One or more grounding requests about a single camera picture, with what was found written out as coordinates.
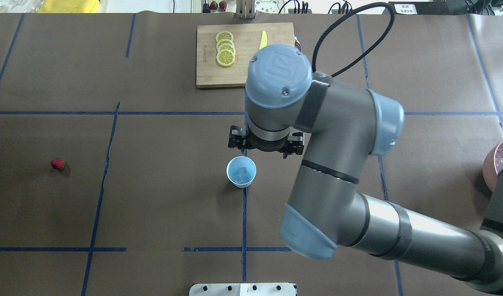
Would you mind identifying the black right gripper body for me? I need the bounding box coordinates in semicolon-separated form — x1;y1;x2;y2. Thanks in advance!
228;125;305;159

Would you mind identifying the clear ice cube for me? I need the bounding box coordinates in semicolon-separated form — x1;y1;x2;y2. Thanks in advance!
237;167;249;178
231;173;247;184

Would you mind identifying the red strawberry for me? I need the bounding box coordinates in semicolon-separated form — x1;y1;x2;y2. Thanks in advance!
50;159;66;171

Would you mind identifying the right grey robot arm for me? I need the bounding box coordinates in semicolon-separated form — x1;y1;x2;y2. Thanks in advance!
228;44;503;296

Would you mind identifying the light blue cup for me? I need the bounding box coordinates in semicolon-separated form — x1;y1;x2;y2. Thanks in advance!
226;156;257;188

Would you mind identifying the wooden cutting board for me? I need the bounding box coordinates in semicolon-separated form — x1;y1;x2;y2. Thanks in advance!
196;22;295;88

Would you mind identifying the yellow plastic knife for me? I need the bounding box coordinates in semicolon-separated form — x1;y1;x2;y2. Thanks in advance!
258;30;268;51

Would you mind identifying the yellow cloth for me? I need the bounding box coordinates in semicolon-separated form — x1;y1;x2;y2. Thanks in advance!
38;0;101;14

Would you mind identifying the pink bowl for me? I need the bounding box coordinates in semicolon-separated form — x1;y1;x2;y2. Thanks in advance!
482;140;503;192

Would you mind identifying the aluminium frame post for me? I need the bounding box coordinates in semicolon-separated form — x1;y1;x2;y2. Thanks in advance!
236;0;256;19

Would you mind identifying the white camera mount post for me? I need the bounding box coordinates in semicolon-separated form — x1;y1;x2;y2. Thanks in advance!
189;282;298;296

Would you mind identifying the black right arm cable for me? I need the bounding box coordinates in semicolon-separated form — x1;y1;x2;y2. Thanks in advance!
312;2;396;79

